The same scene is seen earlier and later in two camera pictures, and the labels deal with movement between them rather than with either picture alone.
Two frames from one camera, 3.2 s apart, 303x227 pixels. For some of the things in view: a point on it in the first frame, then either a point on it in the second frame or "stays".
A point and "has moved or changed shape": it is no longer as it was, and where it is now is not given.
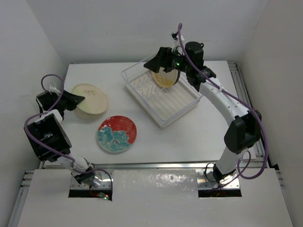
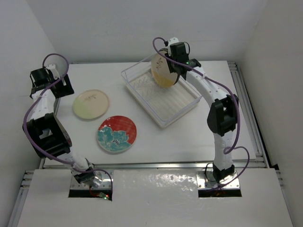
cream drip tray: (165, 105) stays
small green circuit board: (103, 196) stays
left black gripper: (74, 100) to (66, 90)
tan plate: (166, 79) stays
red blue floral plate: (116, 134) stays
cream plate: (95, 101) has moved or changed shape
